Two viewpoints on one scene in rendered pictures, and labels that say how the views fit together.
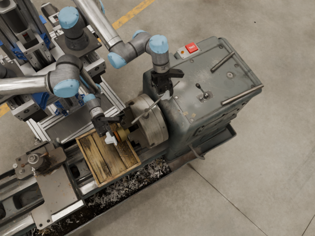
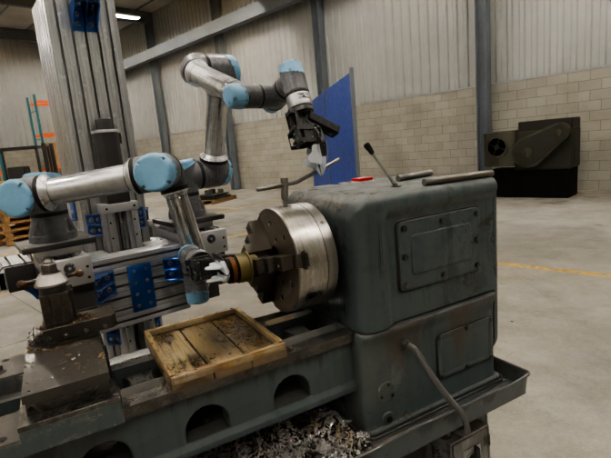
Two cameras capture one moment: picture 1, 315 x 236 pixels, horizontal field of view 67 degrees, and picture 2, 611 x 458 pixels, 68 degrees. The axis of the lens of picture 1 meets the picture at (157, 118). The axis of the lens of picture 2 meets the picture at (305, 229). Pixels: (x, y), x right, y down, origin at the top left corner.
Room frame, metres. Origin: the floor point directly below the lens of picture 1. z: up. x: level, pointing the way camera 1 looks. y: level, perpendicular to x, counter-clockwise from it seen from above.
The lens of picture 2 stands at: (-0.80, -0.22, 1.41)
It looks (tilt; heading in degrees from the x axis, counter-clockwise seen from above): 10 degrees down; 10
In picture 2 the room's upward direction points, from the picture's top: 5 degrees counter-clockwise
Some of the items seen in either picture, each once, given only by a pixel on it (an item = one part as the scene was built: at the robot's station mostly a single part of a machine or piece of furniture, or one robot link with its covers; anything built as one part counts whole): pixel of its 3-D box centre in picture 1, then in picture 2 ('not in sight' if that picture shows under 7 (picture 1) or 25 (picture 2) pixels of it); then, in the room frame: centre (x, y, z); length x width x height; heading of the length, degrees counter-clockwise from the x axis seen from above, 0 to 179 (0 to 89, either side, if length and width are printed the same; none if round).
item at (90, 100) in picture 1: (92, 103); (192, 258); (0.57, 0.41, 1.08); 0.11 x 0.08 x 0.09; 38
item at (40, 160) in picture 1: (34, 159); (51, 278); (0.18, 0.61, 1.13); 0.08 x 0.08 x 0.03
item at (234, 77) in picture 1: (197, 92); (389, 239); (0.77, -0.23, 1.06); 0.59 x 0.48 x 0.39; 129
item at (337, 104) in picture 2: not in sight; (329, 156); (7.35, 0.70, 1.18); 4.12 x 0.80 x 2.35; 17
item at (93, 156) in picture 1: (108, 151); (210, 343); (0.34, 0.28, 0.89); 0.36 x 0.30 x 0.04; 39
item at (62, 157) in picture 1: (49, 162); (73, 328); (0.19, 0.59, 0.99); 0.20 x 0.10 x 0.05; 129
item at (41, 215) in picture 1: (47, 182); (45, 385); (0.09, 0.60, 0.90); 0.47 x 0.30 x 0.06; 39
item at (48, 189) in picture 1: (51, 175); (64, 357); (0.13, 0.58, 0.95); 0.43 x 0.17 x 0.05; 39
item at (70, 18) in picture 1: (71, 21); (184, 175); (0.96, 0.58, 1.33); 0.13 x 0.12 x 0.14; 138
